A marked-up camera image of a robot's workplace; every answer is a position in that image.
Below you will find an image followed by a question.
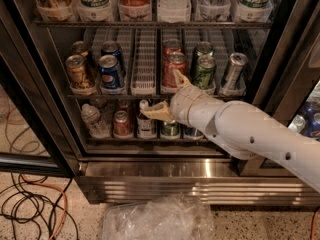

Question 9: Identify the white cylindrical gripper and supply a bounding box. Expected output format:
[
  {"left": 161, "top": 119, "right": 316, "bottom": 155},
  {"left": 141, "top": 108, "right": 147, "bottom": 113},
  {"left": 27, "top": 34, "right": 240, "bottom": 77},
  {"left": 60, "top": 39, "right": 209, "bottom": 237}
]
[{"left": 142, "top": 69, "right": 224, "bottom": 128}]

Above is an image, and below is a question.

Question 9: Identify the red coke can front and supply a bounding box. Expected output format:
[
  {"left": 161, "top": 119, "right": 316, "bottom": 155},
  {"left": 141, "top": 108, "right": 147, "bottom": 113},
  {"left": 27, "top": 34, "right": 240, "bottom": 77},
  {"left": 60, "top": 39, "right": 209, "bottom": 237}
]
[{"left": 162, "top": 52, "right": 187, "bottom": 88}]

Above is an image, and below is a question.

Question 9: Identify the red coke can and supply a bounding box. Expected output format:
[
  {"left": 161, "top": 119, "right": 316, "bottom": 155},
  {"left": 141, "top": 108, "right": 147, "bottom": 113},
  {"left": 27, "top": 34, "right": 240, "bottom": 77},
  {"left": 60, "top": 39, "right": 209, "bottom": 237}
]
[
  {"left": 162, "top": 52, "right": 187, "bottom": 88},
  {"left": 163, "top": 39, "right": 183, "bottom": 55}
]

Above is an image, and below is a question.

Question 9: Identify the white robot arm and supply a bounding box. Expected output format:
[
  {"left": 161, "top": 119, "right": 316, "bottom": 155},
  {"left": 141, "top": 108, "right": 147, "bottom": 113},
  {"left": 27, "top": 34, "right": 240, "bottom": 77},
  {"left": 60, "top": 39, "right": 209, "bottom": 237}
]
[{"left": 142, "top": 70, "right": 320, "bottom": 191}]

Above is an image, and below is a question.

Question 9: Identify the green can bottom shelf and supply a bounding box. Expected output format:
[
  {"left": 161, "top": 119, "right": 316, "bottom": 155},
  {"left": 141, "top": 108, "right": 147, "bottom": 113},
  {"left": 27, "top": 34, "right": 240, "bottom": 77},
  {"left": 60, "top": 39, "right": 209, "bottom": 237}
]
[{"left": 161, "top": 121, "right": 180, "bottom": 137}]

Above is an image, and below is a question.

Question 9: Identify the green soda can front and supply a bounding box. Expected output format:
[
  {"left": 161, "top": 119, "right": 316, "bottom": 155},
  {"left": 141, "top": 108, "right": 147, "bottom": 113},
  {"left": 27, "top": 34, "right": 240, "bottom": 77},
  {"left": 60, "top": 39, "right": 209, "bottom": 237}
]
[{"left": 191, "top": 55, "right": 216, "bottom": 90}]

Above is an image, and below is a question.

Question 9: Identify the green soda can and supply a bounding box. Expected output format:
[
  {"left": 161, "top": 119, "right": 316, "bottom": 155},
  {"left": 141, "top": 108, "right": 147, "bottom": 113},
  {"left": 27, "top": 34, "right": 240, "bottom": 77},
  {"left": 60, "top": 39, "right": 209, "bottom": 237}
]
[
  {"left": 191, "top": 55, "right": 216, "bottom": 90},
  {"left": 192, "top": 41, "right": 214, "bottom": 63}
]

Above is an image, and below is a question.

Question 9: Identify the blue can bottom shelf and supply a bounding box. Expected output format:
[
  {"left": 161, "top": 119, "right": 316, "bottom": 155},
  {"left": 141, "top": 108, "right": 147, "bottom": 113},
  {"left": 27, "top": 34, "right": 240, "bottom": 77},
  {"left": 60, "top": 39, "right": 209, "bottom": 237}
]
[{"left": 184, "top": 126, "right": 203, "bottom": 140}]

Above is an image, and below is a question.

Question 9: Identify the red coke can rear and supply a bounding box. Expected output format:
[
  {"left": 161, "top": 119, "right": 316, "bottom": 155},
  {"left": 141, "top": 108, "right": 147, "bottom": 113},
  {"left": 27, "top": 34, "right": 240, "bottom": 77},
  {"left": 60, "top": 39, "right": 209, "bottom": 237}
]
[{"left": 163, "top": 39, "right": 183, "bottom": 55}]

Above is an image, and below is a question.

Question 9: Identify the red can bottom shelf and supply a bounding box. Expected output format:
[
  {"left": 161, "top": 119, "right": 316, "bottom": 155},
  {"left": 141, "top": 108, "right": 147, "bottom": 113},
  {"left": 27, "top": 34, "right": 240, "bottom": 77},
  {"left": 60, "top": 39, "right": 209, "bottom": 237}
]
[{"left": 114, "top": 111, "right": 132, "bottom": 136}]

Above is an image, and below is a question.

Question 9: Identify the green soda can rear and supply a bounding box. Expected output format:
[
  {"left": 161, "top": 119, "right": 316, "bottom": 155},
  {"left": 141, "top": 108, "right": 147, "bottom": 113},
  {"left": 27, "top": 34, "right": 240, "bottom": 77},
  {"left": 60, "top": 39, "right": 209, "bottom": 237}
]
[{"left": 192, "top": 41, "right": 214, "bottom": 63}]

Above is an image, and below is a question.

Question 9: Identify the blue pepsi can front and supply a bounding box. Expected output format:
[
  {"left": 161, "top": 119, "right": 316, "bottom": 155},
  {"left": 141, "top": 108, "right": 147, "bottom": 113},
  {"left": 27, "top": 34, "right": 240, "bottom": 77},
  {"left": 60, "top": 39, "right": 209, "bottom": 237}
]
[{"left": 98, "top": 55, "right": 124, "bottom": 89}]

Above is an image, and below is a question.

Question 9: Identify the blue pepsi can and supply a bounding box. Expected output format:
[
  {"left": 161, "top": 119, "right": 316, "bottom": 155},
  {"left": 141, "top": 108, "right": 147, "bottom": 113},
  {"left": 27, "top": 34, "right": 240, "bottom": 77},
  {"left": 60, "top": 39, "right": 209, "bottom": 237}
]
[
  {"left": 100, "top": 40, "right": 126, "bottom": 76},
  {"left": 98, "top": 55, "right": 124, "bottom": 89}
]

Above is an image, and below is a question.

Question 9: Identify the silver slim can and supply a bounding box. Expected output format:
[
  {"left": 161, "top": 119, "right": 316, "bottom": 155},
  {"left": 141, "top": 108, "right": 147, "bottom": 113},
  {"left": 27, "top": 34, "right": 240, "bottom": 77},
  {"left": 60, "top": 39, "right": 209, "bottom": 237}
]
[{"left": 221, "top": 52, "right": 248, "bottom": 90}]

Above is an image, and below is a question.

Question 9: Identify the blue pepsi can rear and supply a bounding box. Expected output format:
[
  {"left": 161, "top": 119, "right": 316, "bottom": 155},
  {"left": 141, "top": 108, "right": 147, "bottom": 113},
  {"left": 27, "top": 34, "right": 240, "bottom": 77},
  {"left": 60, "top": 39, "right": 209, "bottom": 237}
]
[{"left": 100, "top": 40, "right": 126, "bottom": 76}]

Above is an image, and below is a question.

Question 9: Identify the stainless steel fridge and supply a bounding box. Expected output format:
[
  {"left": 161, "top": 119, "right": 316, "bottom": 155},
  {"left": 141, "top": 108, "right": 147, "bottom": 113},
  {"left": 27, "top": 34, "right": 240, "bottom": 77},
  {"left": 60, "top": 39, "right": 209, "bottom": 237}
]
[{"left": 0, "top": 0, "right": 320, "bottom": 206}]

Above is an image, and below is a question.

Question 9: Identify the gold brown can front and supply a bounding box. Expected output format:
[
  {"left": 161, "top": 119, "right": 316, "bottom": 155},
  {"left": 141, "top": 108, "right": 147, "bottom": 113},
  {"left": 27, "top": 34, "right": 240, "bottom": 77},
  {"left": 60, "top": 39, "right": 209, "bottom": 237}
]
[{"left": 65, "top": 54, "right": 95, "bottom": 89}]

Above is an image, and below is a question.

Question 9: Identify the gold brown can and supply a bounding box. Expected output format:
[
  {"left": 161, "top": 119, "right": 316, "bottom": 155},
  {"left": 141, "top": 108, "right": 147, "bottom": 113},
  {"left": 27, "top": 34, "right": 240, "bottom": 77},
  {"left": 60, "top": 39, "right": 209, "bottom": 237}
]
[
  {"left": 71, "top": 41, "right": 97, "bottom": 78},
  {"left": 65, "top": 54, "right": 95, "bottom": 89}
]

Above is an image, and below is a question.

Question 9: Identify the gold brown can rear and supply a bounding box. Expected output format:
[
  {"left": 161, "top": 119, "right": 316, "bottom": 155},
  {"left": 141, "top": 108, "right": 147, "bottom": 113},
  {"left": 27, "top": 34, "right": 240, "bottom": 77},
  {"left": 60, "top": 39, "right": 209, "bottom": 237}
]
[{"left": 71, "top": 41, "right": 97, "bottom": 78}]

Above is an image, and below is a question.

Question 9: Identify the white can right fridge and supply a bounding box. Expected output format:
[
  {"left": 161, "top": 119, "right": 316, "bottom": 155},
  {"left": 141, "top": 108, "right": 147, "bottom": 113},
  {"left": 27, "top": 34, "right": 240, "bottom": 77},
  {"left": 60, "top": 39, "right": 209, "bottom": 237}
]
[{"left": 289, "top": 115, "right": 306, "bottom": 133}]

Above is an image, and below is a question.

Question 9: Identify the blue can right fridge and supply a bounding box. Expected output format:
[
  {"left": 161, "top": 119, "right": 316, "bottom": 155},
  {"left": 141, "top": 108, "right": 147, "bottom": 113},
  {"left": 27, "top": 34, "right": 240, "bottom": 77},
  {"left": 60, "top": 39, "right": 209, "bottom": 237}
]
[{"left": 302, "top": 113, "right": 320, "bottom": 139}]

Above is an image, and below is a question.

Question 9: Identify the dark juice bottle white cap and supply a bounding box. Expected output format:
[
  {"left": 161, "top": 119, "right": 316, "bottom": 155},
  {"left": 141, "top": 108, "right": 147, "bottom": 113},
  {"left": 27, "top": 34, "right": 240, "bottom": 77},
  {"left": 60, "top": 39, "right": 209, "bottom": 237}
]
[{"left": 137, "top": 100, "right": 156, "bottom": 139}]

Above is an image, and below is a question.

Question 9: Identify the clear water bottle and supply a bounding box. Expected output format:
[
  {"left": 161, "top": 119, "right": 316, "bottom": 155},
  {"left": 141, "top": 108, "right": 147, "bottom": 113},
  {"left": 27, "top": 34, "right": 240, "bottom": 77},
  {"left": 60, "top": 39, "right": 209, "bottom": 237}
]
[{"left": 81, "top": 104, "right": 109, "bottom": 139}]

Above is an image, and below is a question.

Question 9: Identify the clear plastic bag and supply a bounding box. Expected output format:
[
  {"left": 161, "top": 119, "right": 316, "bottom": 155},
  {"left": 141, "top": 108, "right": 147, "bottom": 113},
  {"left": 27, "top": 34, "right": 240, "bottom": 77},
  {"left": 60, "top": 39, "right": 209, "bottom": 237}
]
[{"left": 102, "top": 194, "right": 214, "bottom": 240}]

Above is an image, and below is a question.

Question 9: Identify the orange cable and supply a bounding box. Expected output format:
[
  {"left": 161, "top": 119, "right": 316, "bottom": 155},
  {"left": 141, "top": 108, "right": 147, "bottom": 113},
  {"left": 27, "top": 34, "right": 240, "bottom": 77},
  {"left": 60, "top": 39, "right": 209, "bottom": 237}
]
[{"left": 20, "top": 173, "right": 69, "bottom": 240}]

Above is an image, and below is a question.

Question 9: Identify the black cable bundle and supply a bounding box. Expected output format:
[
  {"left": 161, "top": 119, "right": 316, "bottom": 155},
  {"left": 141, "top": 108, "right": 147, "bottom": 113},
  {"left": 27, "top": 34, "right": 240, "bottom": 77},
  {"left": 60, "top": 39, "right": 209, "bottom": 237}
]
[{"left": 0, "top": 172, "right": 80, "bottom": 240}]

